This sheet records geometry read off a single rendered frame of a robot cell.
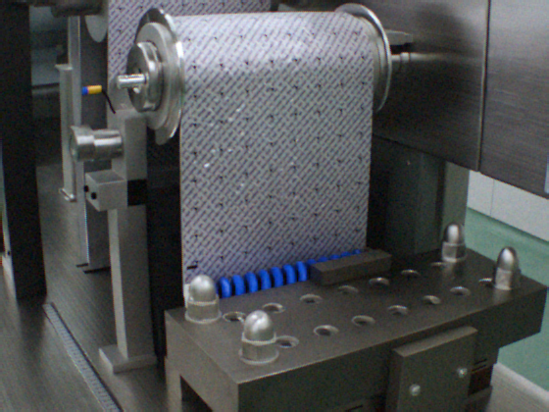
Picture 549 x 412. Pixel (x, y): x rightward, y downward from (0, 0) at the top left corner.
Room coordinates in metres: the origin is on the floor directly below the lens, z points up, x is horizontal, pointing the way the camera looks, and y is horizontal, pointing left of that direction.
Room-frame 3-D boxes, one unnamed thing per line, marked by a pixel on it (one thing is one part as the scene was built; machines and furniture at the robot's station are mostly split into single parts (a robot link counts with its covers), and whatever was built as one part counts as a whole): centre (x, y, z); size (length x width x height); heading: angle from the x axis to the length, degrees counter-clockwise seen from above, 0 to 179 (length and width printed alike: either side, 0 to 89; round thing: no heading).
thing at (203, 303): (0.68, 0.07, 1.05); 0.04 x 0.04 x 0.04
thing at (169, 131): (0.80, 0.12, 1.25); 0.15 x 0.01 x 0.15; 30
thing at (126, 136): (0.81, 0.18, 1.05); 0.06 x 0.05 x 0.31; 120
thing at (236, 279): (0.79, -0.02, 1.03); 0.21 x 0.04 x 0.03; 120
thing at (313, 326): (0.73, -0.11, 1.00); 0.40 x 0.16 x 0.06; 120
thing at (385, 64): (0.93, -0.10, 1.25); 0.15 x 0.01 x 0.15; 30
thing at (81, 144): (0.79, 0.21, 1.18); 0.04 x 0.02 x 0.04; 30
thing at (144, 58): (0.79, 0.14, 1.25); 0.07 x 0.02 x 0.07; 30
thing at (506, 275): (0.77, -0.27, 1.05); 0.04 x 0.04 x 0.04
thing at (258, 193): (0.81, -0.01, 1.11); 0.23 x 0.01 x 0.18; 120
